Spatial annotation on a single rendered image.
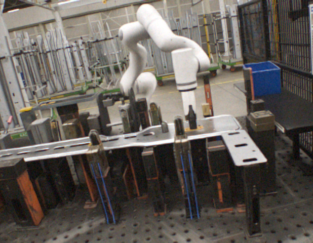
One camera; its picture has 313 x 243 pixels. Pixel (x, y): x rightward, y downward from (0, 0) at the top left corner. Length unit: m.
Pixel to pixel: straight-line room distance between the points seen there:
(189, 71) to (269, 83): 0.56
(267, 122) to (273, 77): 0.45
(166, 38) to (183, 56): 0.14
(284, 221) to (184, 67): 0.69
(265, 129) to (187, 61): 0.40
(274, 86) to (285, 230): 0.74
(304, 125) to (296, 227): 0.37
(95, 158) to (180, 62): 0.50
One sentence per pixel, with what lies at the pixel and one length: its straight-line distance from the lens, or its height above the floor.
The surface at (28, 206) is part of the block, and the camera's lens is 1.36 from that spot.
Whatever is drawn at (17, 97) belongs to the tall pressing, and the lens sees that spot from 5.49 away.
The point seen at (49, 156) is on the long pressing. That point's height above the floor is 1.00.
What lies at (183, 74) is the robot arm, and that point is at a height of 1.26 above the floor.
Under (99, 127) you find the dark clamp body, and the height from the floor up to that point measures 1.02.
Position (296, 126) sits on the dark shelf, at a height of 1.03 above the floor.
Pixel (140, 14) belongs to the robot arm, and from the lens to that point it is 1.33.
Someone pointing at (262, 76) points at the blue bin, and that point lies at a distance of 1.50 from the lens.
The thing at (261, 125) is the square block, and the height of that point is 1.02.
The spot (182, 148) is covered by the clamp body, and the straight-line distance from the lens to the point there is 1.01.
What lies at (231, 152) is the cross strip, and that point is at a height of 1.00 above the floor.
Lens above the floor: 1.42
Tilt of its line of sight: 18 degrees down
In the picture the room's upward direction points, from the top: 11 degrees counter-clockwise
